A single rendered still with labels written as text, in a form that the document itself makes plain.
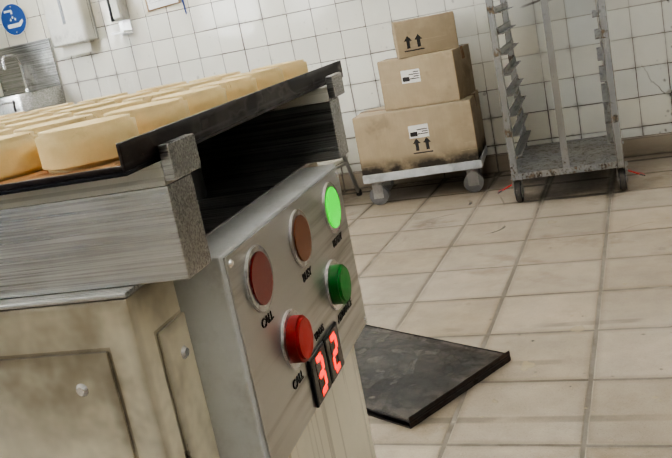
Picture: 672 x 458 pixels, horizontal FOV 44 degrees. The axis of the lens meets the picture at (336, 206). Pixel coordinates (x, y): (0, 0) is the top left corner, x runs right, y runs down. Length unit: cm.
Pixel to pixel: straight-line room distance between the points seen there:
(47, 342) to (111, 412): 5
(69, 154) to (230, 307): 12
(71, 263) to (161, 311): 5
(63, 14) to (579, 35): 302
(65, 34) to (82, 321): 498
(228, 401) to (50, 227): 14
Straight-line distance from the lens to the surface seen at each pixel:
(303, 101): 68
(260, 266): 49
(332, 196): 63
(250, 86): 58
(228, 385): 48
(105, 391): 45
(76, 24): 534
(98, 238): 43
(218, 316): 46
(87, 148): 41
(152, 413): 45
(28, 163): 45
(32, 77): 573
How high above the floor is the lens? 95
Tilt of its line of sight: 12 degrees down
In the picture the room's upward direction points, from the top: 11 degrees counter-clockwise
